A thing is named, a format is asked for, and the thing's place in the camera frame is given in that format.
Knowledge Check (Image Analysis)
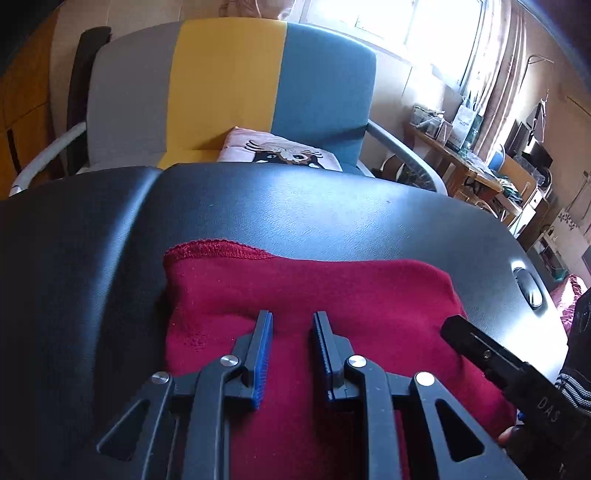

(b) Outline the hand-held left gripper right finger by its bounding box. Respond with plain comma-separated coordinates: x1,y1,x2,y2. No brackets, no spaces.
311,311,527,480

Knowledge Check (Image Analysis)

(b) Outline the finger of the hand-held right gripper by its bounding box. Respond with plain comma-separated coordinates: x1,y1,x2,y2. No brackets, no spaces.
440,315,527,388

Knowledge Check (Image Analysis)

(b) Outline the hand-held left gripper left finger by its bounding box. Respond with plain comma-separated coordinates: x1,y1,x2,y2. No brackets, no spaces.
96,309,275,480

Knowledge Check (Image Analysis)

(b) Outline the red embroidered sweater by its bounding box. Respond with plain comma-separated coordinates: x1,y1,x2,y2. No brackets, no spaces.
163,238,519,480

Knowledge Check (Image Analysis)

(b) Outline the pink bedding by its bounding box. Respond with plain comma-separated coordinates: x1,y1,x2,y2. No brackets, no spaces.
551,274,591,334

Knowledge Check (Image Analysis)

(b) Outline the cluttered wooden desk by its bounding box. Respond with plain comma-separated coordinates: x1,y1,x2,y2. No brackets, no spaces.
405,104,552,228

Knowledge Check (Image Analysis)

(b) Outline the white printed cushion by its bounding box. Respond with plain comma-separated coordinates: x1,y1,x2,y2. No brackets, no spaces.
217,127,343,172

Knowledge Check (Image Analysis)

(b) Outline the beige curtain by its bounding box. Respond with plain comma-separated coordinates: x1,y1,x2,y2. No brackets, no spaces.
466,0,533,155

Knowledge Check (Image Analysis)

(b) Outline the grey yellow blue armchair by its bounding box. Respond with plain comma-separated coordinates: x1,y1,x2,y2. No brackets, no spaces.
10,19,450,197

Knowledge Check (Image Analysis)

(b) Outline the wooden wardrobe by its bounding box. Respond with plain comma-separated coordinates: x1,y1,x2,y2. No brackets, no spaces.
0,9,62,199

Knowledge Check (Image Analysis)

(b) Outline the pink starfish print cloth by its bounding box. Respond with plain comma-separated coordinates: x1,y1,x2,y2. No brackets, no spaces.
217,0,297,22

